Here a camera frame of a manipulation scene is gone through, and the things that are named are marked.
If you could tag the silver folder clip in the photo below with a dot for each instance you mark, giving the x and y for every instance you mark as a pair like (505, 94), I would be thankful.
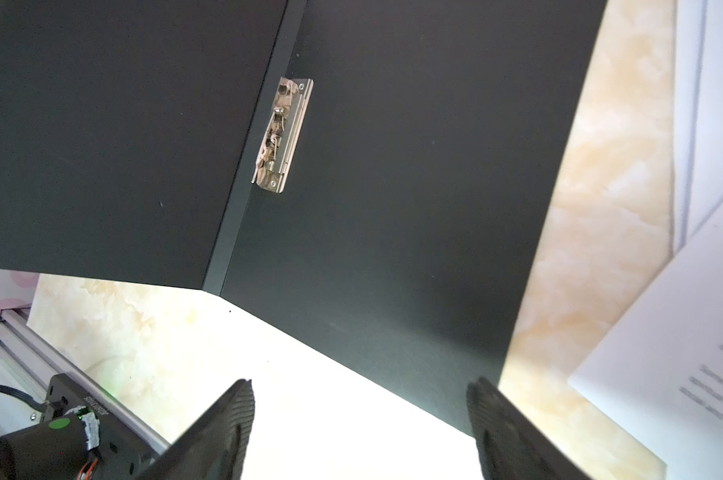
(279, 142)

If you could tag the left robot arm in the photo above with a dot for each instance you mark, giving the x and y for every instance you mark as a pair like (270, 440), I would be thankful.
(77, 432)

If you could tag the blue folder with black inside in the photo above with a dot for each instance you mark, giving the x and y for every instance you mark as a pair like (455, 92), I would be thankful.
(403, 240)

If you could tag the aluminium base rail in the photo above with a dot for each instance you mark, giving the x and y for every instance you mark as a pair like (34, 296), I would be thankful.
(31, 365)

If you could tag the printed paper sheet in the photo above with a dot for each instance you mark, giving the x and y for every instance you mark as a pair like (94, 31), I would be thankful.
(697, 117)
(659, 371)

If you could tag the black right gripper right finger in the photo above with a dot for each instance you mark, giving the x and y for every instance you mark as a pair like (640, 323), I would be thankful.
(510, 447)

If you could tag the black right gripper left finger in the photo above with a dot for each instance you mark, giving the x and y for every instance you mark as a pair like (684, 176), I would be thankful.
(215, 446)

